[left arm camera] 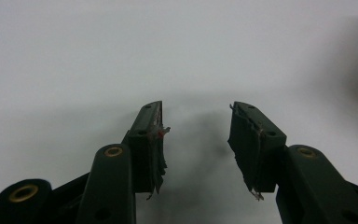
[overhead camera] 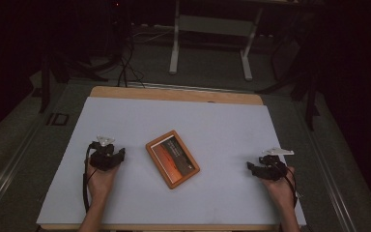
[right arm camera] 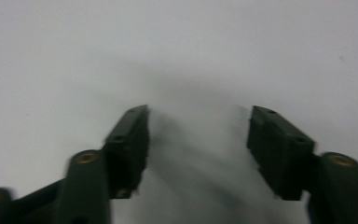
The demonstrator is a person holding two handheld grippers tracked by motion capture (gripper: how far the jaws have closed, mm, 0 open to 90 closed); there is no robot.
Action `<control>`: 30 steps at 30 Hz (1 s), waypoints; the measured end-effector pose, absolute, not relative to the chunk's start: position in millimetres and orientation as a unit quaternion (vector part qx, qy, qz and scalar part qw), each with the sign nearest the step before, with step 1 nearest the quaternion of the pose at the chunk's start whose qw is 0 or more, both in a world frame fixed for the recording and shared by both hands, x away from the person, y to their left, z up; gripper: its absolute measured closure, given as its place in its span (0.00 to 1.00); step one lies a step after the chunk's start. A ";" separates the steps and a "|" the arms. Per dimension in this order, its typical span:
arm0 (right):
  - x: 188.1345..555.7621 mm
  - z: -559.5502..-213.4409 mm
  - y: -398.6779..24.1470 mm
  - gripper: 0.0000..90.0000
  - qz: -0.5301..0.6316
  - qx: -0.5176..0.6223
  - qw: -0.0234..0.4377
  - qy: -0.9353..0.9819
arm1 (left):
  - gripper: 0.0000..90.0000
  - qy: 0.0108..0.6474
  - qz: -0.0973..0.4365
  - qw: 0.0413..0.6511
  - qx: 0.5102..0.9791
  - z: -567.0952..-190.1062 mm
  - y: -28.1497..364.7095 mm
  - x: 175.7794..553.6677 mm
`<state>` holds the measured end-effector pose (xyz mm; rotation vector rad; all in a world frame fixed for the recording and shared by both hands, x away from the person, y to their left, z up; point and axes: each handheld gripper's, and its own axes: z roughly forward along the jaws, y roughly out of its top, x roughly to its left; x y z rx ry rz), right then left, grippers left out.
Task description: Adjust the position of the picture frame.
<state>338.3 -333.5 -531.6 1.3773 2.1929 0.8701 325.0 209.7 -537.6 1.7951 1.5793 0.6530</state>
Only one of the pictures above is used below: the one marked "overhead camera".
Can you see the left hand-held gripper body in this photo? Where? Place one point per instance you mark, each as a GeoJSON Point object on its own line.
{"type": "Point", "coordinates": [103, 158]}

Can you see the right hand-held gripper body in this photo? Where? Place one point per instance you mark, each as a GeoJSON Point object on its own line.
{"type": "Point", "coordinates": [272, 169]}

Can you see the wooden picture frame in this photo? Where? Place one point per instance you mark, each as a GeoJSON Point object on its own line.
{"type": "Point", "coordinates": [173, 159]}

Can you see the person's right hand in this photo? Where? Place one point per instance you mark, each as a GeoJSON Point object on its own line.
{"type": "Point", "coordinates": [280, 190]}

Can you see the person's left hand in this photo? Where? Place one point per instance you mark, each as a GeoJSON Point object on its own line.
{"type": "Point", "coordinates": [100, 183]}

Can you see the black floor socket plate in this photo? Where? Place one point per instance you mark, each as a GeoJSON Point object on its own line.
{"type": "Point", "coordinates": [57, 119]}

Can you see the pale blue table mat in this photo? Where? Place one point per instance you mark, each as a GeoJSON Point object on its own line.
{"type": "Point", "coordinates": [206, 122]}

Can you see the wooden table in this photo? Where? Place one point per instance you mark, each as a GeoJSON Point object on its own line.
{"type": "Point", "coordinates": [174, 94]}

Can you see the black stand with legs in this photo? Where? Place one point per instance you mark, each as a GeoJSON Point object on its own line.
{"type": "Point", "coordinates": [309, 93]}

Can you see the silver floor strip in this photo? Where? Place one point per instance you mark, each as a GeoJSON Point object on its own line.
{"type": "Point", "coordinates": [186, 87]}

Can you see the black tripod stand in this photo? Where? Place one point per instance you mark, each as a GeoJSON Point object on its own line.
{"type": "Point", "coordinates": [48, 74]}

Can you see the metal floor rail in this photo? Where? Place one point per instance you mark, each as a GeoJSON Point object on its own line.
{"type": "Point", "coordinates": [9, 167]}
{"type": "Point", "coordinates": [330, 174]}

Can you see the white metal desk frame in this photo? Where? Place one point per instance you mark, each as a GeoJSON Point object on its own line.
{"type": "Point", "coordinates": [213, 25]}

